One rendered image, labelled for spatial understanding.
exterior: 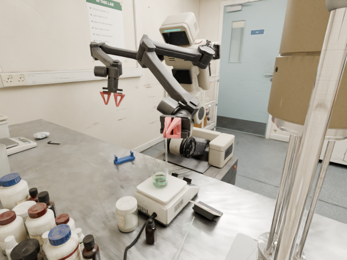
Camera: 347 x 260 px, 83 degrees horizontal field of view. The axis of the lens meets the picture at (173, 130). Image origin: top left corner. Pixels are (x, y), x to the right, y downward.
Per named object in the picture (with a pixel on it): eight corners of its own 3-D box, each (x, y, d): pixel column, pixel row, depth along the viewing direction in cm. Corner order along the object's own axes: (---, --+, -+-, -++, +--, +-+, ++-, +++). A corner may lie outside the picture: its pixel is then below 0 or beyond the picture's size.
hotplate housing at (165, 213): (170, 181, 79) (170, 163, 76) (199, 193, 72) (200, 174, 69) (129, 214, 62) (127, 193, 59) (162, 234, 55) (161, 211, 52)
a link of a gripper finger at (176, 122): (173, 125, 54) (183, 116, 62) (149, 123, 56) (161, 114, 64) (173, 147, 56) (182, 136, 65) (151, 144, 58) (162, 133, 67)
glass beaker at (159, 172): (168, 180, 65) (168, 158, 62) (170, 190, 60) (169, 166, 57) (150, 181, 64) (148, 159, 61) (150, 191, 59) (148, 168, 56)
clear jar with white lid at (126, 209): (132, 214, 62) (131, 193, 59) (142, 226, 57) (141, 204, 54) (114, 223, 58) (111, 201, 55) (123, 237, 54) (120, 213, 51)
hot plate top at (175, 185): (159, 173, 70) (159, 170, 70) (188, 184, 63) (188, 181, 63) (135, 189, 61) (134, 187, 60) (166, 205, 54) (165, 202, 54)
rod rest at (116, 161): (132, 156, 100) (131, 149, 98) (135, 158, 97) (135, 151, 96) (113, 161, 94) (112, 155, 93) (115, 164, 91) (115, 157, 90)
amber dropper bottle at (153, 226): (156, 244, 51) (155, 223, 49) (145, 244, 51) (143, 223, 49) (157, 234, 54) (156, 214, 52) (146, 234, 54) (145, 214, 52)
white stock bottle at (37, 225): (54, 227, 57) (46, 196, 53) (62, 240, 53) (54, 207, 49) (30, 241, 52) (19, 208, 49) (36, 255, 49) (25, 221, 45)
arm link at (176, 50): (136, 28, 93) (132, 47, 100) (142, 43, 86) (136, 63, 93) (211, 47, 114) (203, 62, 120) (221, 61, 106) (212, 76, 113)
